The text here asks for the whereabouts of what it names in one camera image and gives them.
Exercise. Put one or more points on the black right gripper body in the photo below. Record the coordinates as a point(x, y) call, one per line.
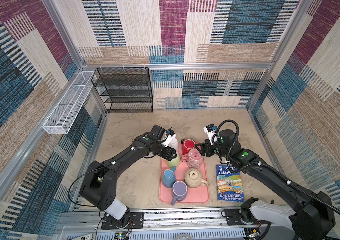
point(216, 149)

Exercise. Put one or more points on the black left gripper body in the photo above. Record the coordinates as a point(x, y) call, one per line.
point(165, 152)

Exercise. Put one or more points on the white ceramic mug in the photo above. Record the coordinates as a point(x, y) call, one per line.
point(174, 143)

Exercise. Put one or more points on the light green ceramic mug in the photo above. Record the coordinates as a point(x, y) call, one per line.
point(174, 162)

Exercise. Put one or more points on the red ceramic mug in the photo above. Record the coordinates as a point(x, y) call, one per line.
point(187, 145)

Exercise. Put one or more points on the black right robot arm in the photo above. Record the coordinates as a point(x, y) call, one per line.
point(312, 217)

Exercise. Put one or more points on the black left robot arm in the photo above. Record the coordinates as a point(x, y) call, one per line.
point(100, 181)

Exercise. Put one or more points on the pink patterned glass mug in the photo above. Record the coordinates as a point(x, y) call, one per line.
point(193, 159)

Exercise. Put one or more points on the blue ceramic mug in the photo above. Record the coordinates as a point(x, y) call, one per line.
point(168, 177)

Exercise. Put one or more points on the beige speckled ceramic mug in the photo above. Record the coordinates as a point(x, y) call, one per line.
point(193, 178)

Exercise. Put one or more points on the purple ceramic mug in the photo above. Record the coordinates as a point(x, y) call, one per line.
point(180, 190)

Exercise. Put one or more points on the blue treehouse paperback book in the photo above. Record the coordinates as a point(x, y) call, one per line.
point(229, 184)

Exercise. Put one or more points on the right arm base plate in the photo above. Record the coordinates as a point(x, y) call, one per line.
point(240, 217)

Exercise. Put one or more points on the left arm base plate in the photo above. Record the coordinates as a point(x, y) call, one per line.
point(135, 220)

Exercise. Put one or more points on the black wire shelf rack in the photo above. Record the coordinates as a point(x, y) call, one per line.
point(124, 90)

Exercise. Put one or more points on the white wire mesh basket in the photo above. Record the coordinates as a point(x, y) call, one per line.
point(64, 114)

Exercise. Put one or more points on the aluminium front rail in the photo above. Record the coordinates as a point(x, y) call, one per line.
point(167, 224)

